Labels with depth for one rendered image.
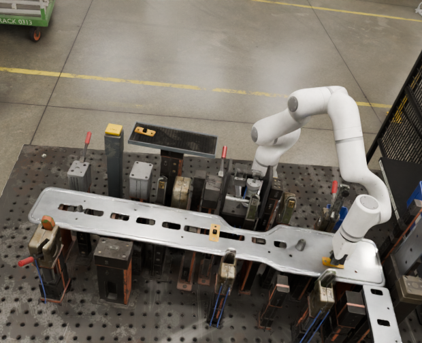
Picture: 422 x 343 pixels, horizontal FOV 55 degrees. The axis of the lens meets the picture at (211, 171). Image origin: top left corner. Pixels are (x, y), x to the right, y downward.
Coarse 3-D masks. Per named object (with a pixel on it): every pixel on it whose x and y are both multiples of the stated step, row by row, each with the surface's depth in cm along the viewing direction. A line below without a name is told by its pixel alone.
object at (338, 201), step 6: (342, 186) 157; (348, 186) 156; (336, 192) 159; (342, 192) 154; (348, 192) 154; (336, 198) 159; (342, 198) 159; (336, 204) 161; (342, 204) 160; (330, 210) 163; (336, 210) 163; (336, 216) 164
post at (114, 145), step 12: (120, 132) 173; (108, 144) 173; (120, 144) 174; (108, 156) 178; (120, 156) 178; (108, 168) 183; (120, 168) 185; (108, 180) 188; (120, 180) 190; (108, 192) 194; (120, 192) 195
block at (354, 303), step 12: (348, 300) 146; (360, 300) 147; (336, 312) 153; (348, 312) 143; (360, 312) 143; (324, 324) 165; (336, 324) 153; (348, 324) 148; (324, 336) 162; (336, 336) 156
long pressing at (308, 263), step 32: (64, 192) 162; (64, 224) 151; (96, 224) 153; (128, 224) 155; (160, 224) 157; (192, 224) 159; (224, 224) 162; (256, 256) 152; (288, 256) 155; (320, 256) 157; (352, 256) 159
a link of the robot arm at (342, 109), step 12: (336, 96) 136; (348, 96) 134; (336, 108) 133; (348, 108) 132; (336, 120) 134; (348, 120) 132; (360, 120) 134; (336, 132) 135; (348, 132) 132; (360, 132) 133
